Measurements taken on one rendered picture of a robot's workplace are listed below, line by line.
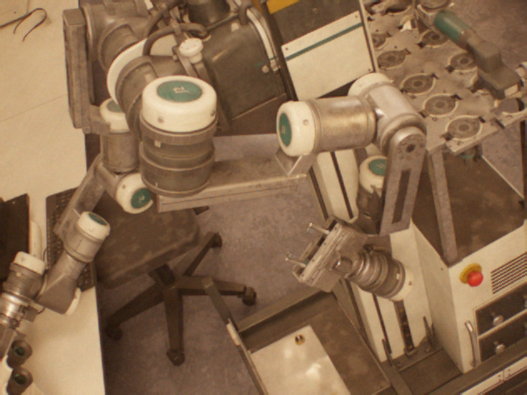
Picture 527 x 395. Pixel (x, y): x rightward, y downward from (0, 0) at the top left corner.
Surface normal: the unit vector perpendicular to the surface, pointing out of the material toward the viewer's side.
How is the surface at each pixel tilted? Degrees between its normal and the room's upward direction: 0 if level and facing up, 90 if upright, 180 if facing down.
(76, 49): 91
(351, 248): 85
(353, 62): 90
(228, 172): 23
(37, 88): 0
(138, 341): 0
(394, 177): 94
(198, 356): 0
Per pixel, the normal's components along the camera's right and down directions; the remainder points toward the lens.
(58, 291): 0.35, 0.29
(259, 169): 0.10, -0.79
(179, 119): 0.06, 0.61
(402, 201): 0.33, 0.66
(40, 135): -0.28, -0.67
